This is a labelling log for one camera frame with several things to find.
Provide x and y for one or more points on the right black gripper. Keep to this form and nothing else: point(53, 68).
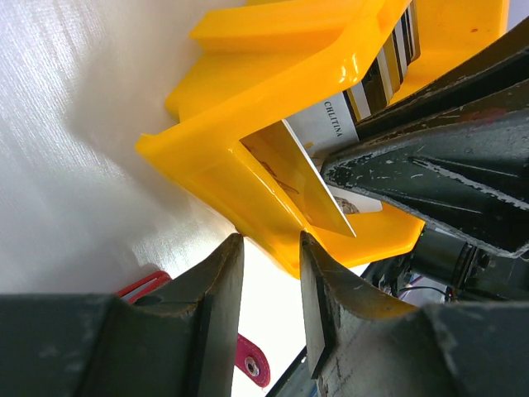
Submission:
point(466, 171)

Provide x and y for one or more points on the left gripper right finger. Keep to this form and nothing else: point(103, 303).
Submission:
point(364, 342)

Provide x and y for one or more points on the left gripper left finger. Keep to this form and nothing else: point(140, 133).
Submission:
point(179, 340)

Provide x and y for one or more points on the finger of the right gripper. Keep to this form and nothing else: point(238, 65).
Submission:
point(500, 65)

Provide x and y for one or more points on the red leather card holder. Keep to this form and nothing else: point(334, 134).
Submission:
point(249, 358)

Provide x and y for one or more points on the gold credit card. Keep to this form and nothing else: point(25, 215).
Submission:
point(280, 152)

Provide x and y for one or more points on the yellow plastic card bin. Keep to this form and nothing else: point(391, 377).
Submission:
point(261, 63)

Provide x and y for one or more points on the stack of cards in bin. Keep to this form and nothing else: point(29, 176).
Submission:
point(388, 70)

